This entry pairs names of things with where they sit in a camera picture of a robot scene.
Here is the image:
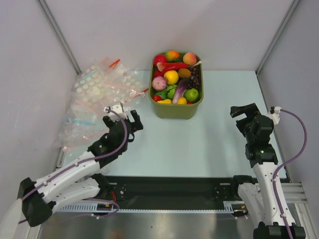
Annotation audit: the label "brown toy kiwi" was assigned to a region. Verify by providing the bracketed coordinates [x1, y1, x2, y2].
[178, 68, 191, 78]

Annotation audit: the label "clear zip top bag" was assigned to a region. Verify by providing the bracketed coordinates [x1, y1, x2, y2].
[103, 64, 149, 109]

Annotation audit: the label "red toy apple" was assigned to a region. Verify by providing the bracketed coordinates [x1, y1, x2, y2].
[153, 54, 167, 67]

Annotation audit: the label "red toy tomato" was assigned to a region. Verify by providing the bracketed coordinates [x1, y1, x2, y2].
[153, 95, 162, 102]

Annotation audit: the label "yellow toy banana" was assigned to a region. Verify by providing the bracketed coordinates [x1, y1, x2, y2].
[157, 99, 172, 105]

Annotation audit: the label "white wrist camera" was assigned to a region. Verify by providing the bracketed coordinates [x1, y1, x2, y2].
[267, 106, 282, 125]
[104, 103, 127, 121]

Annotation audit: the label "purple toy eggplant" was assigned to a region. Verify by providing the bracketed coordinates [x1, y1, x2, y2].
[172, 78, 190, 104]

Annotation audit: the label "toy watermelon slice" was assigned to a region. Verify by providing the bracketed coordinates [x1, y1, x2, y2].
[157, 62, 166, 72]

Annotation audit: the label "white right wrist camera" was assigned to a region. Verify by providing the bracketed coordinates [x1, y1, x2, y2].
[267, 106, 282, 125]

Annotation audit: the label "green toy watermelon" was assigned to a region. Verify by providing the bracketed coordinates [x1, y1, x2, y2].
[166, 84, 177, 100]

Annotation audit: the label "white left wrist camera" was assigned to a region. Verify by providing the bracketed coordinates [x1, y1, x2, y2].
[104, 103, 127, 121]

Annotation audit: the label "right aluminium corner post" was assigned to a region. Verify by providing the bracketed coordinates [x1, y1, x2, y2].
[255, 0, 301, 77]

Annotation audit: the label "aluminium frame rail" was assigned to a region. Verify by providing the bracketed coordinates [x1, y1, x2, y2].
[282, 183, 308, 204]

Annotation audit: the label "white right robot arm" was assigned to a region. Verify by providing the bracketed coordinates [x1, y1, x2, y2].
[230, 103, 306, 239]

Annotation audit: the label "white slotted cable duct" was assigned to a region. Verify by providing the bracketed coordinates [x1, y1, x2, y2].
[57, 201, 248, 214]

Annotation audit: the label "pink toy onion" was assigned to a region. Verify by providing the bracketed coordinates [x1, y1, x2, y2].
[152, 76, 167, 91]

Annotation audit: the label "orange green toy mango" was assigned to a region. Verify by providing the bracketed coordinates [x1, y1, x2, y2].
[164, 50, 179, 62]

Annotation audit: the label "yellow toy lemon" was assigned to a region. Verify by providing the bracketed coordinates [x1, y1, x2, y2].
[177, 97, 187, 105]

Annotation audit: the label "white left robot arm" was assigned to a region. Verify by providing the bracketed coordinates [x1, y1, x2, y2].
[17, 109, 144, 227]

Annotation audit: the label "peach toy fruit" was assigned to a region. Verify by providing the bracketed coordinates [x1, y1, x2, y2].
[182, 52, 197, 65]

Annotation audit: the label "green toy apple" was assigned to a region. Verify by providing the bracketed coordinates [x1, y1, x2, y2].
[184, 88, 199, 103]

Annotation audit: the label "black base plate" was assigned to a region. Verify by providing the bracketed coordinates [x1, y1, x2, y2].
[98, 176, 241, 209]

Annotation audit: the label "dotted clear zip bag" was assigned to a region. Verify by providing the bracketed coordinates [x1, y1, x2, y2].
[72, 57, 121, 107]

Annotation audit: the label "aluminium corner post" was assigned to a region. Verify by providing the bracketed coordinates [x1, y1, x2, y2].
[255, 0, 301, 77]
[36, 0, 81, 74]

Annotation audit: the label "left aluminium corner post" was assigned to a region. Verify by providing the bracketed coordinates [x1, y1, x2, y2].
[36, 0, 81, 74]

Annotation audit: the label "dark purple toy grapes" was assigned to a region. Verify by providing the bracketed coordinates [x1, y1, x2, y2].
[188, 67, 199, 89]

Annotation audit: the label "pile of clear zip bags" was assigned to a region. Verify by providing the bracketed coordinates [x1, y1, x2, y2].
[53, 97, 109, 151]

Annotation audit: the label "red toy chili pepper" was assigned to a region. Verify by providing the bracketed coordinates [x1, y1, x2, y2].
[161, 62, 188, 76]

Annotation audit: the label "olive green plastic bin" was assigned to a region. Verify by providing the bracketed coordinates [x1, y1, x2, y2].
[148, 65, 204, 119]

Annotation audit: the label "yellow toy apple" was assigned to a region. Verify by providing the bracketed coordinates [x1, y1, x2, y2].
[163, 70, 179, 85]

